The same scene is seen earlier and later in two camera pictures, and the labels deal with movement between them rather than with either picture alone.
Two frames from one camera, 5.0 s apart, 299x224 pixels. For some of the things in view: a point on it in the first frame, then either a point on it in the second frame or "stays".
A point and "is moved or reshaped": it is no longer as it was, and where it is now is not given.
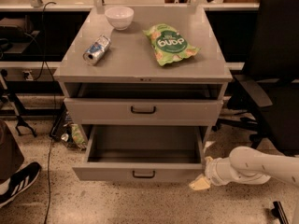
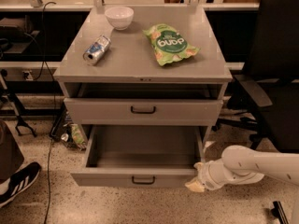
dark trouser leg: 10,157 stays
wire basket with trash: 64,131 stays
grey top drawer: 143,111 stays
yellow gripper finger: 208,160 -> 198,165
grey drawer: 143,153 is moved or reshaped
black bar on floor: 278,213 stays
